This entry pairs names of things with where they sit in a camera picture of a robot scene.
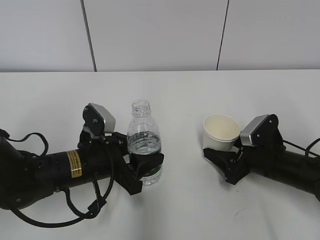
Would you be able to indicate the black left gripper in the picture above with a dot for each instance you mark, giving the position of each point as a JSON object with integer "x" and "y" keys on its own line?
{"x": 108, "y": 157}

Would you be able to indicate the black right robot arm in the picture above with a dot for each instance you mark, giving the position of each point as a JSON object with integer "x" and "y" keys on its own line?
{"x": 275, "y": 163}

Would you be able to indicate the white paper cup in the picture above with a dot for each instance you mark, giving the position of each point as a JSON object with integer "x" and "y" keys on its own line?
{"x": 220, "y": 132}

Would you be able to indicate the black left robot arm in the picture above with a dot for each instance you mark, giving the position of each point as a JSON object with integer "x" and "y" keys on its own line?
{"x": 27, "y": 178}

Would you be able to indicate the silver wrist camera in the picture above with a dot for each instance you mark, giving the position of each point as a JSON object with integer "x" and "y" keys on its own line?
{"x": 97, "y": 120}
{"x": 262, "y": 131}

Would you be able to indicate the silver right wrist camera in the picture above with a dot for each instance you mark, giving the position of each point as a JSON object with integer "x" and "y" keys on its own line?
{"x": 262, "y": 131}

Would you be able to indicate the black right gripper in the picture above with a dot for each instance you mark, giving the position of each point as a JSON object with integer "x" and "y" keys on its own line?
{"x": 232, "y": 164}

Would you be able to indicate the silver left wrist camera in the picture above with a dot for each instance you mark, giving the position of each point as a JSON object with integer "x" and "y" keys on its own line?
{"x": 97, "y": 120}

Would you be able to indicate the clear green-label water bottle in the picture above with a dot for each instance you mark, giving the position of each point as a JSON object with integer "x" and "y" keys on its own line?
{"x": 143, "y": 136}

